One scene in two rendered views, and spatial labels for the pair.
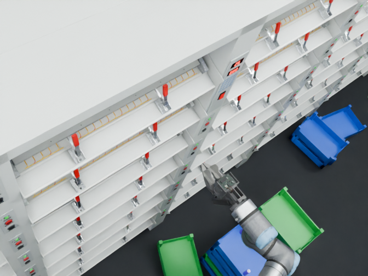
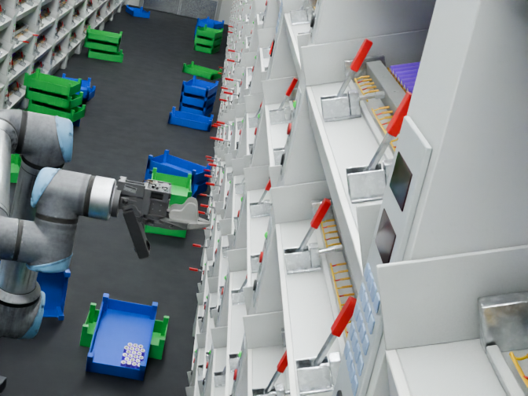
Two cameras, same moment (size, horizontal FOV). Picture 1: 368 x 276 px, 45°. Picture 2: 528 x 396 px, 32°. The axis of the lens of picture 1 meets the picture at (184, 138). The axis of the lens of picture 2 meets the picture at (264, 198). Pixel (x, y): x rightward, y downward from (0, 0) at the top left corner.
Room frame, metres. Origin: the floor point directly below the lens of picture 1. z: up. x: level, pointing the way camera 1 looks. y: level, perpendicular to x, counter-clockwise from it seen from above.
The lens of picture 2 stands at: (2.41, -1.13, 1.67)
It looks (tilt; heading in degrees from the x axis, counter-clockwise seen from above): 18 degrees down; 144
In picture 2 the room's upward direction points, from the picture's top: 12 degrees clockwise
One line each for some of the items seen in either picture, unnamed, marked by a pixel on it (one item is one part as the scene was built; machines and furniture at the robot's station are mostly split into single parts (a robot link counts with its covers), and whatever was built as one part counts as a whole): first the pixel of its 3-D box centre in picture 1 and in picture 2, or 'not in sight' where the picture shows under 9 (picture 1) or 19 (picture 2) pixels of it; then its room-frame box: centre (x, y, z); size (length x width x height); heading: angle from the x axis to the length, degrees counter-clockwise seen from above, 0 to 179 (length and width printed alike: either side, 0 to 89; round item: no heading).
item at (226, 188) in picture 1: (229, 191); (142, 202); (0.73, -0.23, 0.99); 0.12 x 0.08 x 0.09; 59
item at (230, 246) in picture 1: (249, 255); not in sight; (0.76, -0.53, 0.36); 0.30 x 0.20 x 0.08; 59
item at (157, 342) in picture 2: not in sight; (125, 330); (-0.35, 0.36, 0.04); 0.30 x 0.20 x 0.08; 59
